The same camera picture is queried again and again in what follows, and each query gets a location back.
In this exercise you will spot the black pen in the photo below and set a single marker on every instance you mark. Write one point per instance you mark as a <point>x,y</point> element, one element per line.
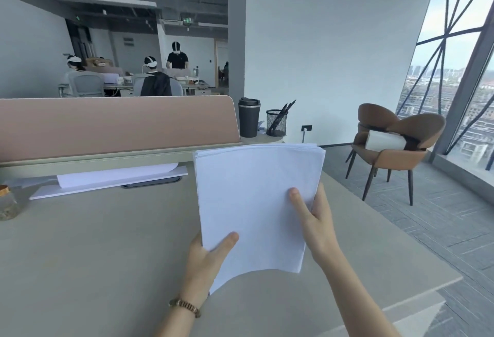
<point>287,107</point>
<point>281,114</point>

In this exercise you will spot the person's right forearm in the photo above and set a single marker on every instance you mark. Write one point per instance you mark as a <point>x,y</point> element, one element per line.
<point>357,298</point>

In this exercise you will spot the black travel mug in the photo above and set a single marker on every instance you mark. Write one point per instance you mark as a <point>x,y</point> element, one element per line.
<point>249,117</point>

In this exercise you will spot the stack of white paper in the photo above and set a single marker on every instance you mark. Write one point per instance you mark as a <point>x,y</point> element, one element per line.
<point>254,209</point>

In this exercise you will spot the brown leather chair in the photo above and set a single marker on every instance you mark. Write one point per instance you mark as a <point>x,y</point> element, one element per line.
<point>376,136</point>
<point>405,147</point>

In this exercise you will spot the gold wrist watch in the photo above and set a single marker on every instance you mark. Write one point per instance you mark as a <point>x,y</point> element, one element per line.
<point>184,306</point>

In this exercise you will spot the pink desk partition screen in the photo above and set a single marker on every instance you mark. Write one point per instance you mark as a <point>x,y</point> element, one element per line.
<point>115,128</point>

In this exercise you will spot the glass jar with gold lid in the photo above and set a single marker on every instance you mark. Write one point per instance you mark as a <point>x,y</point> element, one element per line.
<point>7,203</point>

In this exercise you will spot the person's left thumb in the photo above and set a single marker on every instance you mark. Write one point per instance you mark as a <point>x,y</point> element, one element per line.
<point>225,243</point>

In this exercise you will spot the black mesh pen holder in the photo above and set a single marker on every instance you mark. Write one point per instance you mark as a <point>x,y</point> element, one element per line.
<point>276,123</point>

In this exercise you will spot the black jacket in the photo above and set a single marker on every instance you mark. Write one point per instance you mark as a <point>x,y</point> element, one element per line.
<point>155,85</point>

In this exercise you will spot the person's left forearm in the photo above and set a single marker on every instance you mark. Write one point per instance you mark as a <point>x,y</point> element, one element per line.
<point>178,317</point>

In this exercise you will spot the person's left hand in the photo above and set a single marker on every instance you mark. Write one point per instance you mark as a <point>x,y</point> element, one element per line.
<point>202,267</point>

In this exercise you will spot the person's right thumb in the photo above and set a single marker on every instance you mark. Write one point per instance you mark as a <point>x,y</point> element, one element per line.
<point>300,205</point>

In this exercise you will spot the white paper sheets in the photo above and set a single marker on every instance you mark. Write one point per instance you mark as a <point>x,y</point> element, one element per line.
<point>108,179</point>

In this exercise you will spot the white cushion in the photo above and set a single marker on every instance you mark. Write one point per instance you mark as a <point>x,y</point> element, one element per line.
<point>386,141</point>

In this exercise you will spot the person's right hand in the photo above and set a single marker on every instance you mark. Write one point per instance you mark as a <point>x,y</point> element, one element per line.
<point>320,228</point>

